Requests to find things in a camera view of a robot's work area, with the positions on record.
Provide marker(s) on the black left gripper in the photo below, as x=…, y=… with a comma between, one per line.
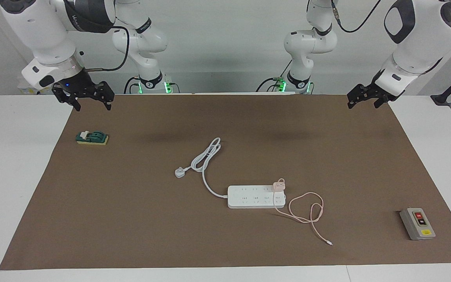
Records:
x=370, y=92

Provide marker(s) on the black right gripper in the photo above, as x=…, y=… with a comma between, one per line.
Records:
x=78, y=88

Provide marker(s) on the pink charger adapter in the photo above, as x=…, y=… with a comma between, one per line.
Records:
x=279, y=185

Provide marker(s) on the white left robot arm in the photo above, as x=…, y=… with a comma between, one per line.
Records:
x=417, y=43

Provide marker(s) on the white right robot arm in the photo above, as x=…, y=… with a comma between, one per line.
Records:
x=41, y=35

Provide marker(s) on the white box with yellow label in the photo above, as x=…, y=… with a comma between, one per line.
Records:
x=33, y=91

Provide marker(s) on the brown table mat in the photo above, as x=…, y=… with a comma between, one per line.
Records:
x=131, y=219

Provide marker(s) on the green knife switch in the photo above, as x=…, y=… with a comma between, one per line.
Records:
x=92, y=138

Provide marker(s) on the grey push-button switch box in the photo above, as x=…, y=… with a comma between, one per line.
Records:
x=416, y=223

